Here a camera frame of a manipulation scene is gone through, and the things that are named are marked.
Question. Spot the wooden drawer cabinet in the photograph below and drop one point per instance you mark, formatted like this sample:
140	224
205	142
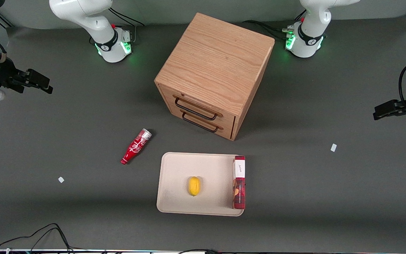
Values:
220	60

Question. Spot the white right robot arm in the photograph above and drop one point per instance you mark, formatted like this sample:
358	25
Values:
93	21

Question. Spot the red coke bottle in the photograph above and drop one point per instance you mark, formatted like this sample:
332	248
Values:
134	148

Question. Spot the beige plastic tray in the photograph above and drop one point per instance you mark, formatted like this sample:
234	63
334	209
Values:
174	183

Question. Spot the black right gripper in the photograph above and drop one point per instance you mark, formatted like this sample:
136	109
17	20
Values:
4	75

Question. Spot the red snack box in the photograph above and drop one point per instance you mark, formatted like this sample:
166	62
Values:
239	187

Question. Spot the yellow lemon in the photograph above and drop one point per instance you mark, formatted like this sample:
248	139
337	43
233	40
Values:
194	186

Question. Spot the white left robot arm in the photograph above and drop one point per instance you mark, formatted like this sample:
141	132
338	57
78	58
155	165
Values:
312	31

